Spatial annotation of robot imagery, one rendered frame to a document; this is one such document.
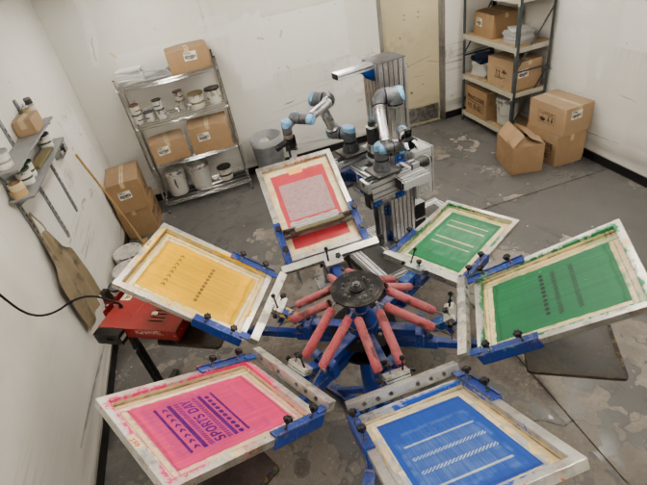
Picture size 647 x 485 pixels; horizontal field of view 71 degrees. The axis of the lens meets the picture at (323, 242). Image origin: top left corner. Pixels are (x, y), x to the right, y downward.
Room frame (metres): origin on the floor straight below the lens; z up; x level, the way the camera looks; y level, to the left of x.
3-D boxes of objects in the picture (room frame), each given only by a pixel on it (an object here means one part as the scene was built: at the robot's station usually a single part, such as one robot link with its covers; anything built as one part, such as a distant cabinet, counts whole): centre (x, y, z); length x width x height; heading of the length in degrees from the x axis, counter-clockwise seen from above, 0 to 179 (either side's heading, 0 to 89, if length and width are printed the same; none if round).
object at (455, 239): (2.44, -0.82, 1.05); 1.08 x 0.61 x 0.23; 130
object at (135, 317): (2.34, 1.21, 1.06); 0.61 x 0.46 x 0.12; 70
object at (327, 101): (3.40, -0.18, 1.80); 0.49 x 0.11 x 0.12; 145
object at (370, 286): (1.86, -0.13, 0.67); 0.39 x 0.39 x 1.35
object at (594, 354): (1.63, -0.76, 0.91); 1.34 x 0.40 x 0.08; 70
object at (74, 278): (3.09, 2.08, 1.06); 0.53 x 0.07 x 1.05; 10
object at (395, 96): (3.24, -0.73, 1.63); 0.15 x 0.12 x 0.55; 87
